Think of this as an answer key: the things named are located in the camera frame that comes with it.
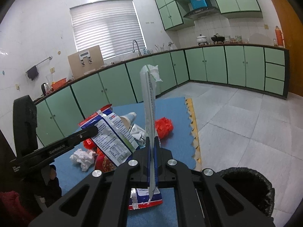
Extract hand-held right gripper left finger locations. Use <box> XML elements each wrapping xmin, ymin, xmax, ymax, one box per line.
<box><xmin>28</xmin><ymin>144</ymin><xmax>152</xmax><ymax>227</ymax></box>

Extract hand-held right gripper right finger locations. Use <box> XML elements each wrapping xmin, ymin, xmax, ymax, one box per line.
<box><xmin>153</xmin><ymin>138</ymin><xmax>276</xmax><ymax>227</ymax></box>

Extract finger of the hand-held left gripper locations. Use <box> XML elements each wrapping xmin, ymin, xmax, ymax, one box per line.
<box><xmin>60</xmin><ymin>125</ymin><xmax>99</xmax><ymax>148</ymax></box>

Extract blue white snack packet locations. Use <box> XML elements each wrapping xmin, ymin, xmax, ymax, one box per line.
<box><xmin>79</xmin><ymin>104</ymin><xmax>140</xmax><ymax>167</ymax></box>

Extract red plastic bag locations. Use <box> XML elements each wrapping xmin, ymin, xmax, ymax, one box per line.
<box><xmin>155</xmin><ymin>117</ymin><xmax>174</xmax><ymax>139</ymax></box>

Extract silver snack wrapper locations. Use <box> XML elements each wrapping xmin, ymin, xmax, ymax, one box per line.
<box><xmin>140</xmin><ymin>64</ymin><xmax>164</xmax><ymax>205</ymax></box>

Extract black trash bin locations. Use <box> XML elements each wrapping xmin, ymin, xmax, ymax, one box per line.
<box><xmin>216</xmin><ymin>168</ymin><xmax>275</xmax><ymax>218</ymax></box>

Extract crumpled white tissue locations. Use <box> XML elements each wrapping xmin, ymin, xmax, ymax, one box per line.
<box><xmin>70</xmin><ymin>148</ymin><xmax>96</xmax><ymax>172</ymax></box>

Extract blue red snack packet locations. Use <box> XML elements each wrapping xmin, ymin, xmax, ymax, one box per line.
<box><xmin>128</xmin><ymin>187</ymin><xmax>164</xmax><ymax>210</ymax></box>

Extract crumpled silver wrapper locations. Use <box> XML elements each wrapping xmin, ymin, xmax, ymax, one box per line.
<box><xmin>129</xmin><ymin>124</ymin><xmax>147</xmax><ymax>147</ymax></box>

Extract red printed packet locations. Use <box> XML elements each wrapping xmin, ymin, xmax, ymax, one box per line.
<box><xmin>95</xmin><ymin>150</ymin><xmax>117</xmax><ymax>173</ymax></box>

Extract electric kettle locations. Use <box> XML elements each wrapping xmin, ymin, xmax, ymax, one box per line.
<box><xmin>41</xmin><ymin>82</ymin><xmax>51</xmax><ymax>96</ymax></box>

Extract blue foam mat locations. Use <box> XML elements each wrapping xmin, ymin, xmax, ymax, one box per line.
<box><xmin>51</xmin><ymin>97</ymin><xmax>201</xmax><ymax>227</ymax></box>

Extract paper cup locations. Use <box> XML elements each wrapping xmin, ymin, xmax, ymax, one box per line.
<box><xmin>119</xmin><ymin>112</ymin><xmax>137</xmax><ymax>131</ymax></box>

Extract yellow foam mat strip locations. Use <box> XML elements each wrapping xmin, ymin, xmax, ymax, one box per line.
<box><xmin>185</xmin><ymin>98</ymin><xmax>203</xmax><ymax>171</ymax></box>

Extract dark towel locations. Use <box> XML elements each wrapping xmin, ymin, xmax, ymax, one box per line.
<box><xmin>27</xmin><ymin>67</ymin><xmax>39</xmax><ymax>81</ymax></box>

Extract orange basket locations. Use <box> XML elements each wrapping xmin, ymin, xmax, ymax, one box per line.
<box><xmin>51</xmin><ymin>78</ymin><xmax>68</xmax><ymax>91</ymax></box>

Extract cardboard box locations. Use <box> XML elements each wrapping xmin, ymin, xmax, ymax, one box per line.
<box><xmin>68</xmin><ymin>45</ymin><xmax>105</xmax><ymax>79</ymax></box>

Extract metal faucet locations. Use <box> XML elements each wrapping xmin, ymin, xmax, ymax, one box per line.
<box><xmin>132</xmin><ymin>40</ymin><xmax>142</xmax><ymax>57</ymax></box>

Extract white window blind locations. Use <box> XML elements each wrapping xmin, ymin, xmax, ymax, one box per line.
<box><xmin>70</xmin><ymin>0</ymin><xmax>147</xmax><ymax>61</ymax></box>

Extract green base cabinets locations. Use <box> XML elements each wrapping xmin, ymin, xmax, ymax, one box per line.
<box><xmin>33</xmin><ymin>45</ymin><xmax>290</xmax><ymax>147</ymax></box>

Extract white pot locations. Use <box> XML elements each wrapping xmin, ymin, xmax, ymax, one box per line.
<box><xmin>196</xmin><ymin>34</ymin><xmax>209</xmax><ymax>46</ymax></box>

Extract black pot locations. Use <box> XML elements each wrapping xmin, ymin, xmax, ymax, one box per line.
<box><xmin>211</xmin><ymin>34</ymin><xmax>225</xmax><ymax>44</ymax></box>

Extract range hood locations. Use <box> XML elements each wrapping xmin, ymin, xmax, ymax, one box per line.
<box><xmin>183</xmin><ymin>6</ymin><xmax>220</xmax><ymax>20</ymax></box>

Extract blue box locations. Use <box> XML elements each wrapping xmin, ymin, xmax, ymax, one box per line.
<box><xmin>189</xmin><ymin>0</ymin><xmax>209</xmax><ymax>10</ymax></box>

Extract orange thermos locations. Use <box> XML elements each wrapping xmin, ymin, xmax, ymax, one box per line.
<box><xmin>275</xmin><ymin>26</ymin><xmax>284</xmax><ymax>47</ymax></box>

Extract wooden door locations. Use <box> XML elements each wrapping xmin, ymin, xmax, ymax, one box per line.
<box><xmin>266</xmin><ymin>0</ymin><xmax>303</xmax><ymax>97</ymax></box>

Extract metal towel rail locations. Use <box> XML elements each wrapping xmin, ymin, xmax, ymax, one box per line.
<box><xmin>26</xmin><ymin>56</ymin><xmax>53</xmax><ymax>74</ymax></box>

